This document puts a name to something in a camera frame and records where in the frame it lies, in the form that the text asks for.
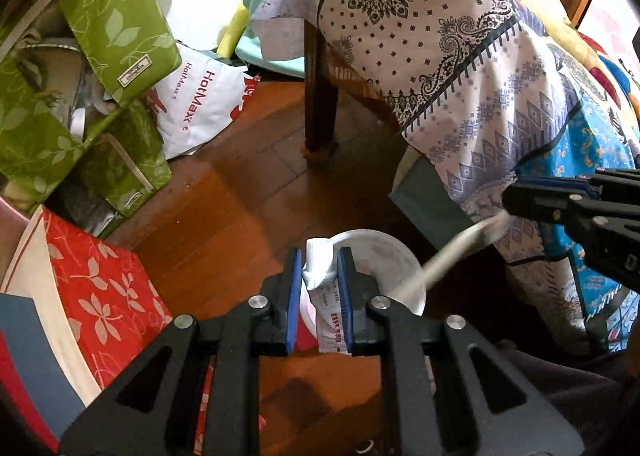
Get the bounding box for blue grey board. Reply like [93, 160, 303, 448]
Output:
[0, 293, 86, 432]

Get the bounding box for white stirring stick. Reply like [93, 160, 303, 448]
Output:
[390, 211, 511, 304]

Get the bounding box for red floral print bag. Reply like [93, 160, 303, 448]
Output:
[2, 206, 173, 407]

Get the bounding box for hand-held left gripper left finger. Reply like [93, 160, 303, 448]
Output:
[60, 248, 303, 456]

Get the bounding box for person's leg dark pants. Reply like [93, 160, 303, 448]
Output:
[500, 341, 640, 456]

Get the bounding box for green leaf print bag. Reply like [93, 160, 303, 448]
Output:
[57, 0, 182, 104]
[0, 53, 173, 217]

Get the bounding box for teal cloth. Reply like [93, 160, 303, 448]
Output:
[235, 0, 306, 76]

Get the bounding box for white sachet packet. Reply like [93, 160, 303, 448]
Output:
[301, 238, 353, 354]

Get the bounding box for white plastic bag red print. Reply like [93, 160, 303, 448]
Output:
[150, 40, 261, 161]

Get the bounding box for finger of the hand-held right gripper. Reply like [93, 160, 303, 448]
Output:
[503, 184, 587, 225]
[516, 168, 640, 205]

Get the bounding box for dark wooden table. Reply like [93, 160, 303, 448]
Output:
[303, 20, 341, 154]

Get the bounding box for patterned cloth-covered table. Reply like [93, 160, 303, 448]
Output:
[250, 0, 640, 352]

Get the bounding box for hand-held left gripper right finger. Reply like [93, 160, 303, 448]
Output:
[337, 247, 584, 456]

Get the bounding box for dark green cloth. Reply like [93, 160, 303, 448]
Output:
[389, 156, 481, 237]

